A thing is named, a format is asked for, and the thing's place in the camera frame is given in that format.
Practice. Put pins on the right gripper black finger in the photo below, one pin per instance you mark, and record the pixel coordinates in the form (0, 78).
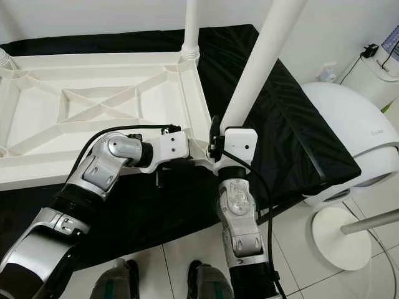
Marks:
(215, 129)

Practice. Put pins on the white plastic table top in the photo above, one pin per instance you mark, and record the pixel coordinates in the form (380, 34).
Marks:
(37, 81)

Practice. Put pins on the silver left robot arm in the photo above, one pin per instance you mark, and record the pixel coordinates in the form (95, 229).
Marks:
(100, 174)

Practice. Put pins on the black table cloth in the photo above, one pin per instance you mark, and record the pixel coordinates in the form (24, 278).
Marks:
(287, 124)

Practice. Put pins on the grey robot left foot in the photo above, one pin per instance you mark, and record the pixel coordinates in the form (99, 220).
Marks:
(115, 281)

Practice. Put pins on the grey robot foot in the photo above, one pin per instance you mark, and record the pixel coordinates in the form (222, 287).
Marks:
(115, 281)
(212, 281)

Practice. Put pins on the grey robot right foot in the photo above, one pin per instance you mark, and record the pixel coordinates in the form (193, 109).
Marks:
(212, 281)

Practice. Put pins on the white dome-shaped appliance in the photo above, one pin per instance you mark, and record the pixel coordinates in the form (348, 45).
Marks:
(349, 124)

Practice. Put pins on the white round base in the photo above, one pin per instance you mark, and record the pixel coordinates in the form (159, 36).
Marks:
(340, 237)

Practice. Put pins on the white box appliance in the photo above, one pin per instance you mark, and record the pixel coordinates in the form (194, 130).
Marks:
(371, 81)

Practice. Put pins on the grey metal rod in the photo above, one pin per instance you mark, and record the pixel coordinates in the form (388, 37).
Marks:
(371, 221)

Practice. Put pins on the green tape strip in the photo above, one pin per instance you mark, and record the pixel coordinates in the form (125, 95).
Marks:
(388, 106)

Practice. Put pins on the blue ribbed device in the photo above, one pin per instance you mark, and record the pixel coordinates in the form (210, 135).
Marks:
(391, 37)

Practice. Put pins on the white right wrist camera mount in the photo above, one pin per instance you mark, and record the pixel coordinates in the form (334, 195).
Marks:
(240, 146)

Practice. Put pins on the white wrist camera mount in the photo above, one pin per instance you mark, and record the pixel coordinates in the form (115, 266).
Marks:
(240, 146)
(171, 146)

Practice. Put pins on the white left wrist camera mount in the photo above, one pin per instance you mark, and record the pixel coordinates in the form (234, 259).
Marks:
(171, 146)

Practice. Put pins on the small white wall device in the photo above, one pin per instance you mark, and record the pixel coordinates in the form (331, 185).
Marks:
(327, 73)

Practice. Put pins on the black wall plug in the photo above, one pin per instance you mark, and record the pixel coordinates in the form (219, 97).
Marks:
(369, 50)

